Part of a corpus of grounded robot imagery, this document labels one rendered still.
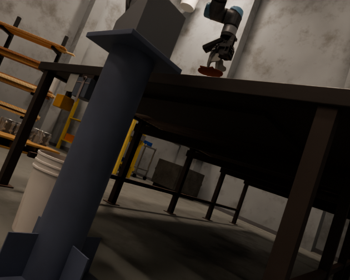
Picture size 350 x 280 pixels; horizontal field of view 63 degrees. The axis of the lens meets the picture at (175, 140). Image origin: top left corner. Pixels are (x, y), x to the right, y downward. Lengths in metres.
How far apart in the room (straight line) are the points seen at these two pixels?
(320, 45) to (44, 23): 6.73
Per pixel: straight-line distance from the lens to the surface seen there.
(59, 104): 1.89
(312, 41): 7.98
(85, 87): 1.74
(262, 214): 6.80
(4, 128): 5.03
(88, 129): 1.01
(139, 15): 1.08
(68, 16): 8.67
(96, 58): 9.02
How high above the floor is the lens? 0.50
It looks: 6 degrees up
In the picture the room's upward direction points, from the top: 21 degrees clockwise
